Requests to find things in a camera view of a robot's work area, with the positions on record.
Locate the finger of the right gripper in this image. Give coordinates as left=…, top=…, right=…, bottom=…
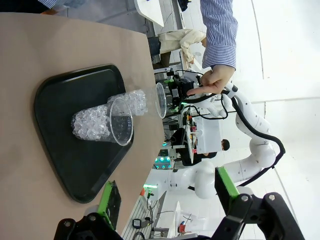
left=166, top=70, right=179, bottom=86
left=170, top=96, right=182, bottom=113

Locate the aluminium slotted base plate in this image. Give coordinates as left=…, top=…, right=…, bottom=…
left=122, top=192, right=167, bottom=240

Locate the black plastic serving tray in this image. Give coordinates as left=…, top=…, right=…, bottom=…
left=34, top=64, right=135, bottom=204

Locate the clear plastic iced cup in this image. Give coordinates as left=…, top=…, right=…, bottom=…
left=107, top=82, right=168, bottom=120
left=71, top=97, right=135, bottom=147

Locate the person's right forearm striped sleeve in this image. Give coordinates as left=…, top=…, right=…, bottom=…
left=200, top=0, right=239, bottom=71

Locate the black device with white label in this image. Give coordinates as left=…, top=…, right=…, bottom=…
left=131, top=216, right=154, bottom=230

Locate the dark-haired person in black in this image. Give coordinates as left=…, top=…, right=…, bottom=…
left=169, top=127, right=231, bottom=167

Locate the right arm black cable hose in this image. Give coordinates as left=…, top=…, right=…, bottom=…
left=186, top=88, right=286, bottom=188

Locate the white rectangular panel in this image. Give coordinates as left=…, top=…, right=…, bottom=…
left=196, top=116, right=225, bottom=155

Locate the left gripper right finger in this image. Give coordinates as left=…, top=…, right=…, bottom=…
left=214, top=166, right=306, bottom=240

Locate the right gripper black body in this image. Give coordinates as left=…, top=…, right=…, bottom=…
left=174, top=77, right=196, bottom=101

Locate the person in cream jacket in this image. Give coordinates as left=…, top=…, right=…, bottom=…
left=147, top=28, right=208, bottom=70

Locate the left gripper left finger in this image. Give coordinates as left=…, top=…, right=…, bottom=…
left=53, top=180, right=123, bottom=240

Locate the person's right hand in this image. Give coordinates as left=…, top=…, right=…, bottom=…
left=186, top=64, right=236, bottom=97

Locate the computer case with lit fans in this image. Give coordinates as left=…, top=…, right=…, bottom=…
left=153, top=149, right=176, bottom=171

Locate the white side table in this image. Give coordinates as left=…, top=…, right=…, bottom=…
left=133, top=0, right=166, bottom=28

